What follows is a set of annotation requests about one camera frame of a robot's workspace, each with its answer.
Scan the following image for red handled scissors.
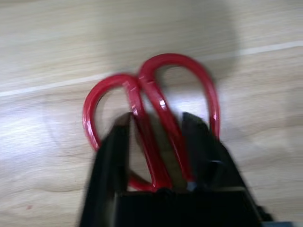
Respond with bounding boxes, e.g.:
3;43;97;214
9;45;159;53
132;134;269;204
82;53;221;192

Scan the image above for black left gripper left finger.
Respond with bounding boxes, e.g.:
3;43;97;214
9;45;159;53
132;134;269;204
79;112;132;227

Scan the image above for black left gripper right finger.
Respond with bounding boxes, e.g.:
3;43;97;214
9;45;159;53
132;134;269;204
181;111;260;209

